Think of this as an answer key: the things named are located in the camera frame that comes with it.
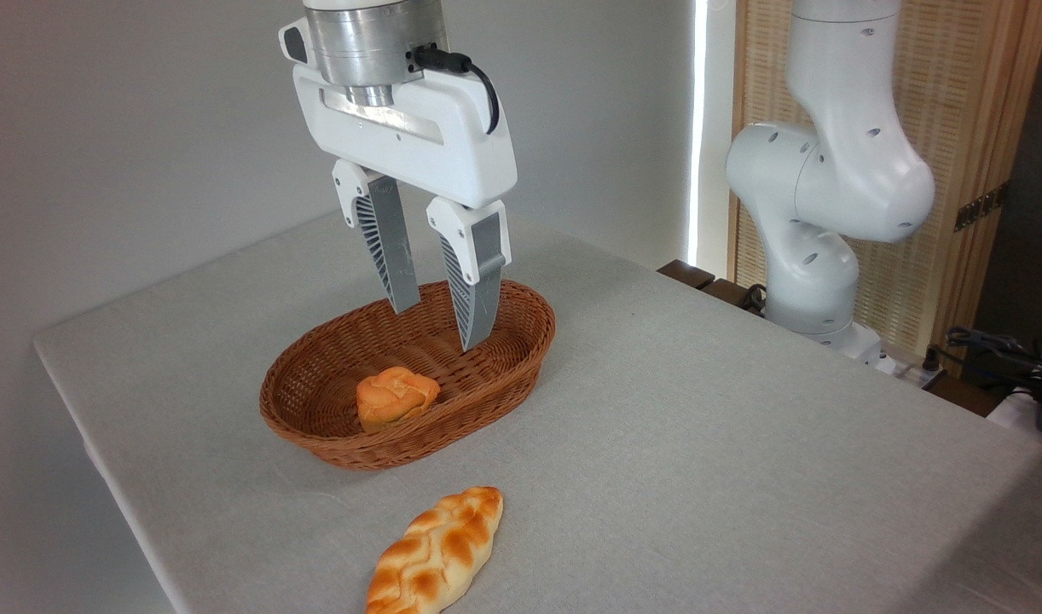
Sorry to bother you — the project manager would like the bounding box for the black screen hinge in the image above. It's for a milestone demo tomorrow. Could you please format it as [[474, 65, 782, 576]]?
[[954, 182, 1010, 233]]

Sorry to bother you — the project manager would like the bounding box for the braided bread loaf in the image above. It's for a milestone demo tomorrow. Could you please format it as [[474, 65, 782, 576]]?
[[366, 486, 505, 614]]

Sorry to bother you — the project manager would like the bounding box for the black cable bundle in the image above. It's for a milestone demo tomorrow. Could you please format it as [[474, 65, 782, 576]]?
[[946, 326, 1042, 386]]

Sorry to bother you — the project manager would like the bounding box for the grey tablecloth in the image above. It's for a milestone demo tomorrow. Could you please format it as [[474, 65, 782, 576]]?
[[33, 205, 1042, 614]]

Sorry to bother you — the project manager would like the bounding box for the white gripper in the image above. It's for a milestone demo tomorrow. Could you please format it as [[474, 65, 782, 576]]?
[[292, 65, 519, 353]]

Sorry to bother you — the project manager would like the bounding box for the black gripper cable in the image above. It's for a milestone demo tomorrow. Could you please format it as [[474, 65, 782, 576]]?
[[408, 44, 501, 136]]

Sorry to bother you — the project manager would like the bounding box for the brown wicker basket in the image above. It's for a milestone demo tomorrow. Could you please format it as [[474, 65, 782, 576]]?
[[259, 279, 557, 472]]

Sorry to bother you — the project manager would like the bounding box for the small orange bread roll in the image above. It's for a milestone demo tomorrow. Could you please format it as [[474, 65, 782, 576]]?
[[356, 367, 442, 434]]

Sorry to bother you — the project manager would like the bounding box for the wooden slatted folding screen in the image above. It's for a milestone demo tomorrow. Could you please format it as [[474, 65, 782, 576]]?
[[730, 0, 1042, 376]]

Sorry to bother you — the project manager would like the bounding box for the white power strip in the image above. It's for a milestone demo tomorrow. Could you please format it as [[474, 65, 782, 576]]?
[[877, 352, 946, 386]]

